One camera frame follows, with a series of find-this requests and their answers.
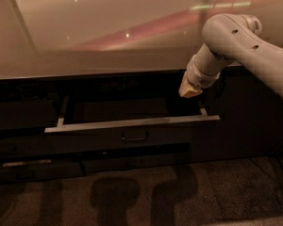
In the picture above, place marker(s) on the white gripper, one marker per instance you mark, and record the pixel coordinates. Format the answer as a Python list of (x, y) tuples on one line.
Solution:
[(198, 74)]

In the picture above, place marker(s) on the dark drawer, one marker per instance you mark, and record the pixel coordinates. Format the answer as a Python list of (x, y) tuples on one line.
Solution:
[(29, 114), (126, 124), (26, 146), (40, 170), (135, 162)]

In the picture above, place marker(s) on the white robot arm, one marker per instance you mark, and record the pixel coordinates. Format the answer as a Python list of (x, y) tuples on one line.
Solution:
[(232, 38)]

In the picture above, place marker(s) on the dark cabinet frame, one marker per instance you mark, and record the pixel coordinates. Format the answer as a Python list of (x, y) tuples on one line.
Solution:
[(105, 87)]

